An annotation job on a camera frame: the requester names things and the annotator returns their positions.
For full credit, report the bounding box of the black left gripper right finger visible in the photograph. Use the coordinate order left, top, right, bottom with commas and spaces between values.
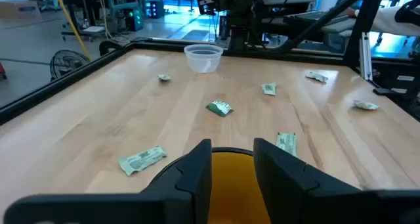
253, 137, 420, 224

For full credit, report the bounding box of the black rig frame strut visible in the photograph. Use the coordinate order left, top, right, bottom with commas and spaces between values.
278, 0, 387, 67

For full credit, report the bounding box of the black floor fan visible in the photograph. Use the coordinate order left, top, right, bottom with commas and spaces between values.
49, 49, 91, 81

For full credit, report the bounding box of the black keyboard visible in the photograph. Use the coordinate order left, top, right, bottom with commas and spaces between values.
282, 10, 350, 26

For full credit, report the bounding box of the green white Truvia packet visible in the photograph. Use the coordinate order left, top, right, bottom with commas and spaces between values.
205, 100, 234, 118

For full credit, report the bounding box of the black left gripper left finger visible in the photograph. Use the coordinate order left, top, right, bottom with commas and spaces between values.
3, 138, 213, 224

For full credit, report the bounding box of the person's forearm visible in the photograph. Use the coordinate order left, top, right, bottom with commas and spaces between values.
344, 5, 420, 37

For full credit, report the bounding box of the aluminium bracket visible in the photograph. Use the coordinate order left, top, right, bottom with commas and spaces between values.
359, 32, 374, 81

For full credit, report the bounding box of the black table frame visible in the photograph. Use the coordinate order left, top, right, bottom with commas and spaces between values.
0, 36, 420, 126

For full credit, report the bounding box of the computer tower with green lights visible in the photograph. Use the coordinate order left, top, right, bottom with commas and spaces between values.
124, 7, 144, 32

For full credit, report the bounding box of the yellow hose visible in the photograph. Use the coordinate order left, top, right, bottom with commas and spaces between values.
52, 0, 92, 61

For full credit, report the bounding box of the yellow mug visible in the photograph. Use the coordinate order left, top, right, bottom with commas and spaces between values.
147, 147, 273, 224

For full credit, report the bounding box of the clear plastic container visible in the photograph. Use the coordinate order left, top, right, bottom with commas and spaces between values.
183, 43, 224, 74

